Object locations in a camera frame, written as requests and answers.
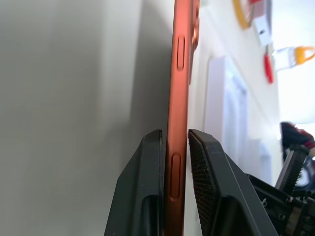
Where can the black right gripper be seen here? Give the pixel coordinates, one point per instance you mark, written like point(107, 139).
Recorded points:
point(278, 206)

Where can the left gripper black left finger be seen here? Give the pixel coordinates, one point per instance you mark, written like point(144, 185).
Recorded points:
point(140, 186)

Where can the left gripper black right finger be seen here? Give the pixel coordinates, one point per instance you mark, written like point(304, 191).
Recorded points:
point(221, 196)

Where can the orange smartphone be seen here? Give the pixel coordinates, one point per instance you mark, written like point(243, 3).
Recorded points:
point(177, 123)

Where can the white phone box base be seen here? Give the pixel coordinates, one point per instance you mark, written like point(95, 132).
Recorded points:
point(231, 118)

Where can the small white box with logo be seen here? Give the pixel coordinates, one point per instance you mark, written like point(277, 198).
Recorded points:
point(263, 30)

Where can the dark item with red stripes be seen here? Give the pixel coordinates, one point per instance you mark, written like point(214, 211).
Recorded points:
point(295, 135)

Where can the red oblong item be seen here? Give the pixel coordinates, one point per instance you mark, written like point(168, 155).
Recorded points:
point(268, 67)

